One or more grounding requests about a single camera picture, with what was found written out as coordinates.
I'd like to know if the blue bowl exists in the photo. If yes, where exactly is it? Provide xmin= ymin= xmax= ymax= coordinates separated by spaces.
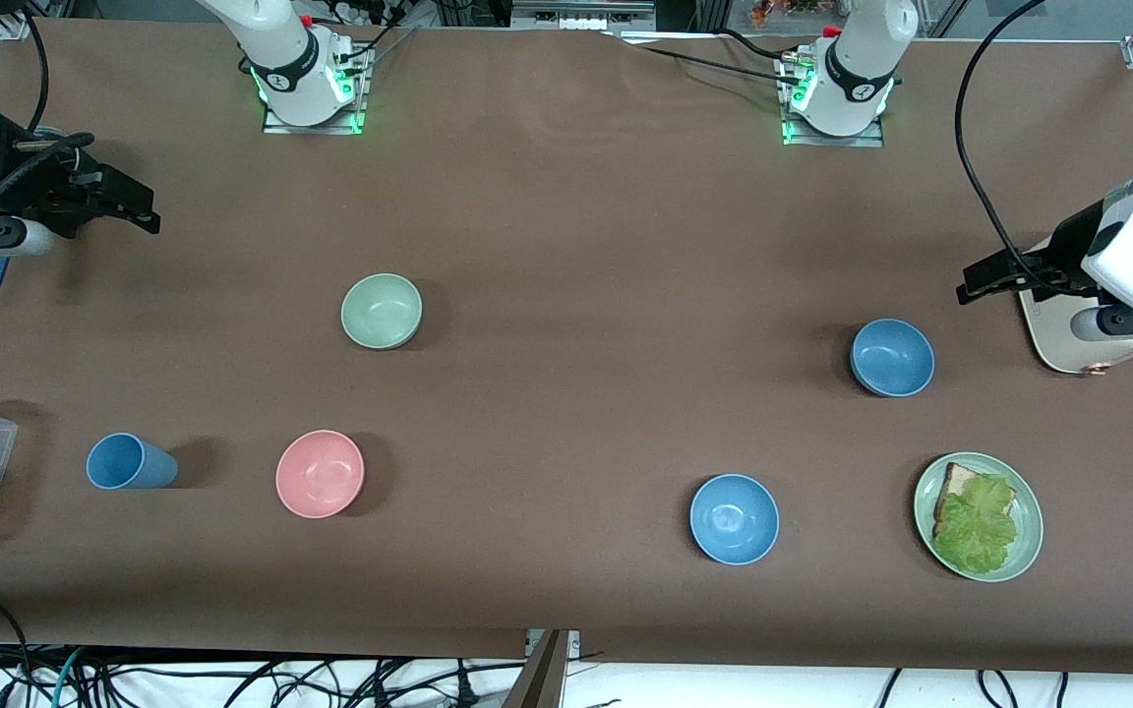
xmin=689 ymin=473 xmax=781 ymax=566
xmin=850 ymin=318 xmax=935 ymax=398

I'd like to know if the green bowl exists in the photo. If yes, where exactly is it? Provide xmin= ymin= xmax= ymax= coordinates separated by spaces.
xmin=340 ymin=272 xmax=424 ymax=350

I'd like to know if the pink bowl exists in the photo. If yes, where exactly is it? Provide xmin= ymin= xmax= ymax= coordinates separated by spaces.
xmin=274 ymin=430 xmax=367 ymax=520

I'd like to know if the cream toaster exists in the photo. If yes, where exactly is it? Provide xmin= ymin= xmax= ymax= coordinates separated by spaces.
xmin=1017 ymin=283 xmax=1133 ymax=377

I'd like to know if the bread slice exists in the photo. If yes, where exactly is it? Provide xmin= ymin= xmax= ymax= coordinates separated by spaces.
xmin=933 ymin=462 xmax=1017 ymax=537

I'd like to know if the blue cup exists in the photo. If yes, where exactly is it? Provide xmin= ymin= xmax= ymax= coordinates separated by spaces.
xmin=86 ymin=433 xmax=179 ymax=491

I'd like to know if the green plate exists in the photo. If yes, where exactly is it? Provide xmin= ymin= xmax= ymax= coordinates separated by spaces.
xmin=914 ymin=451 xmax=1044 ymax=583

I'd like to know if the brown table cover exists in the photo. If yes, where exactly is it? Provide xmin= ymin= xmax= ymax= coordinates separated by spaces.
xmin=0 ymin=18 xmax=1133 ymax=678

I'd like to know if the white electronics box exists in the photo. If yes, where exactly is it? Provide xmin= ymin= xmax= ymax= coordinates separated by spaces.
xmin=511 ymin=0 xmax=658 ymax=32

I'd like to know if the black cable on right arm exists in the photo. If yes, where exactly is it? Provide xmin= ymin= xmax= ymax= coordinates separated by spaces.
xmin=20 ymin=0 xmax=49 ymax=135

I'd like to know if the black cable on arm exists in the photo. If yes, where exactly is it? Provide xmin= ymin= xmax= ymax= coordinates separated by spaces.
xmin=20 ymin=0 xmax=49 ymax=135
xmin=954 ymin=0 xmax=1061 ymax=288

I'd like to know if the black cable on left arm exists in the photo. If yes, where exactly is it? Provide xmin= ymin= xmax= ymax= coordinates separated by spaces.
xmin=954 ymin=0 xmax=1061 ymax=288

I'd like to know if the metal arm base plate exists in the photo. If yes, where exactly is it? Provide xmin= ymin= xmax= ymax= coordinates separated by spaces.
xmin=780 ymin=116 xmax=887 ymax=149
xmin=262 ymin=96 xmax=368 ymax=137

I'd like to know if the black cable on table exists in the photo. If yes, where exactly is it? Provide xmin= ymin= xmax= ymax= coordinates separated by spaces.
xmin=606 ymin=28 xmax=805 ymax=86

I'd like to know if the teal cable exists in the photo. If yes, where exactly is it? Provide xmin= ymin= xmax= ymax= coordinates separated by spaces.
xmin=47 ymin=647 xmax=88 ymax=708

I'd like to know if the small metal bracket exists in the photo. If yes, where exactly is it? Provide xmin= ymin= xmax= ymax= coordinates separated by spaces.
xmin=525 ymin=629 xmax=583 ymax=658

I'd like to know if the dark support post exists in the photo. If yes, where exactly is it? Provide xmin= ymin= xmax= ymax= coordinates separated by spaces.
xmin=502 ymin=629 xmax=573 ymax=708

